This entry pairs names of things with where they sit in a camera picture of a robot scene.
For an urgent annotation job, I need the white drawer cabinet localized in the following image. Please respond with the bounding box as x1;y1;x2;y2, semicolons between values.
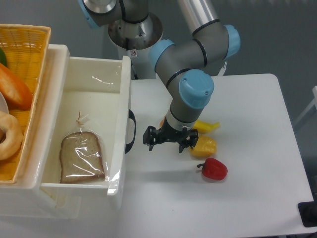
0;44;81;219

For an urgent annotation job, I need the yellow wicker basket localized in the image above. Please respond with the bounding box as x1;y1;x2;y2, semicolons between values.
0;24;51;184

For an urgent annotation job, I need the bagged brown bread slice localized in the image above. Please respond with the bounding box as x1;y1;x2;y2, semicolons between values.
59;112;108;184

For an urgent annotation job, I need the yellow toy banana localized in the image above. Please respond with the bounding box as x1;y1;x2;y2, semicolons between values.
193;120;220;134

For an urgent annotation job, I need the orange toy baguette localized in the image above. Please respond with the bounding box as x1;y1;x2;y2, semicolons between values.
0;64;33;111

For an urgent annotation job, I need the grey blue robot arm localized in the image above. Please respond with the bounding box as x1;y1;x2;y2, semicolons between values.
79;0;241;151

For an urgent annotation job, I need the orange knotted bread roll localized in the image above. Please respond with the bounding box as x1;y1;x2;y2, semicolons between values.
159;116;166;128

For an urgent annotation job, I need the green toy vegetable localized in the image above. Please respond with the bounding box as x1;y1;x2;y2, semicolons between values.
0;48;7;67

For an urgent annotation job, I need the red toy bell pepper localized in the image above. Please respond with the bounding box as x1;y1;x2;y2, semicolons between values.
196;157;228;180

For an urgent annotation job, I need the beige toy bagel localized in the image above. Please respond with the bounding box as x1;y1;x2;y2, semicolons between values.
0;111;23;160

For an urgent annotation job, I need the white top drawer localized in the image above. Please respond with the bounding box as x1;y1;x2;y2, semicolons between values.
42;56;135;208

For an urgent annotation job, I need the yellow toy bell pepper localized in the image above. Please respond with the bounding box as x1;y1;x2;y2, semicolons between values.
190;135;217;157

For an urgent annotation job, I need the white plate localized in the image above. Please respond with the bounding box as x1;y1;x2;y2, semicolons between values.
0;93;9;114

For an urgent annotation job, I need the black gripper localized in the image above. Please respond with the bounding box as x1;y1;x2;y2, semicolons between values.
143;120;199;153

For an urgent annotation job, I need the black device at edge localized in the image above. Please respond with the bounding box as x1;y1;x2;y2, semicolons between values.
298;201;317;228

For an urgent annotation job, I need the white frame at right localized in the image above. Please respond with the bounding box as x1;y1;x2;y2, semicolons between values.
293;86;317;131

